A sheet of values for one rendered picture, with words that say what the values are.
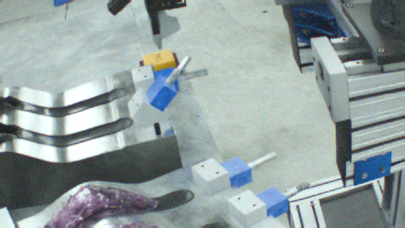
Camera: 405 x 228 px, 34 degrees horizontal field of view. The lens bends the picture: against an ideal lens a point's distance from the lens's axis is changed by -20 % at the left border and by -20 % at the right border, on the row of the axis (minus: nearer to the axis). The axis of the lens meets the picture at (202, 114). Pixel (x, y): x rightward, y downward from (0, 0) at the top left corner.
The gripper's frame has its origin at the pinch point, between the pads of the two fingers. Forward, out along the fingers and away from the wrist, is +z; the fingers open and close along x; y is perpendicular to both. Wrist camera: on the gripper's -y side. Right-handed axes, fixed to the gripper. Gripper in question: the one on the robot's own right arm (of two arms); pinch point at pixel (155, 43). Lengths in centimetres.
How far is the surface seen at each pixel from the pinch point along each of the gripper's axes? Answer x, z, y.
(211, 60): 155, 87, 32
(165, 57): -0.9, 3.3, 1.5
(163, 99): -33.8, -5.9, -2.6
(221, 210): -56, 1, 1
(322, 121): 88, 87, 61
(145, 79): -23.3, -4.7, -4.3
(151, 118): -34.1, -3.1, -5.1
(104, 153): -38.5, -1.5, -14.3
